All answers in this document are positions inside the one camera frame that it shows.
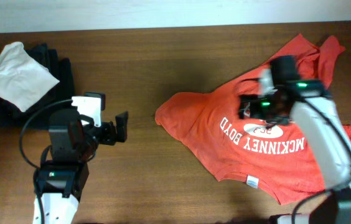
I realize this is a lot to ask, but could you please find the red printed t-shirt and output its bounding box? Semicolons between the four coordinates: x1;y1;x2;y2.
155;35;351;205

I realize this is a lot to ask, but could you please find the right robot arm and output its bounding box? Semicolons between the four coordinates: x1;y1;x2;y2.
240;80;351;223

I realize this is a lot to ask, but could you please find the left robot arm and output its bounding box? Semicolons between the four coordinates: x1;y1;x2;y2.
32;109;128;223

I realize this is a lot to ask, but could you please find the black folded clothes pile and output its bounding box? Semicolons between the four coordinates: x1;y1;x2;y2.
0;44;75;127

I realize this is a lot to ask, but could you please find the white folded cloth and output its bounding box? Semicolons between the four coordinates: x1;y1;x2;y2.
0;42;59;112

